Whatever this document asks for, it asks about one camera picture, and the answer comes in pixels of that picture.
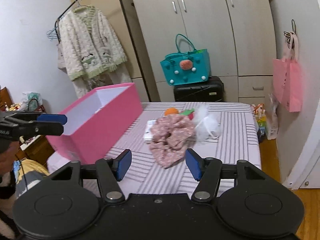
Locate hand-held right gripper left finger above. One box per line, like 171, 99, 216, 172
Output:
49, 149, 132, 203

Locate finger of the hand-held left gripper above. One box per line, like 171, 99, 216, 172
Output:
12, 121, 64, 137
5, 113, 67, 125

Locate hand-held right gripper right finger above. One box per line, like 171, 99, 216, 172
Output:
185, 148, 270, 203

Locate pink floral fabric cap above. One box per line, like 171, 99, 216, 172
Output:
149, 114, 196, 169

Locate pink cardboard box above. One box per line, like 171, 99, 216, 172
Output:
46, 82, 143, 165

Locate wooden nightstand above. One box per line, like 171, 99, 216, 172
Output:
0, 86, 55, 167

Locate green printed plastic bag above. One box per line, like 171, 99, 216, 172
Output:
22, 91, 43, 111

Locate small white packet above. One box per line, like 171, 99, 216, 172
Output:
143, 119, 157, 145

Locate yellow and grey cloth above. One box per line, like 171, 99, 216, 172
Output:
13, 158, 51, 198

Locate green and red plush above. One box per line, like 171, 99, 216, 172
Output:
179, 108, 196, 121

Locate beige canvas tote bag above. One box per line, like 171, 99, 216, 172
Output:
56, 42, 68, 75

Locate black suitcase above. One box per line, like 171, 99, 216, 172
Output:
173, 76, 225, 103

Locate cream fleece pajama pants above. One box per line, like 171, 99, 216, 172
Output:
72, 64, 132, 99

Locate colourful paper bag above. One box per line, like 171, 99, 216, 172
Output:
252, 103, 267, 137

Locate cream fleece pajama jacket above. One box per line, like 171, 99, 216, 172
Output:
58, 4, 128, 81

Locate clear plastic bag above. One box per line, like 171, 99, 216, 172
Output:
267, 93, 280, 141

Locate teal tote bag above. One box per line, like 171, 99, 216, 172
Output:
160, 34, 211, 86

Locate pink shopping bag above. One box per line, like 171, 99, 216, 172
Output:
272, 31, 303, 113

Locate beige wooden wardrobe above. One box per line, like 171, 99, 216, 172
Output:
114, 0, 277, 103

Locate bunch of wire hangers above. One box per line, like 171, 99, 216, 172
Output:
46, 20, 62, 42

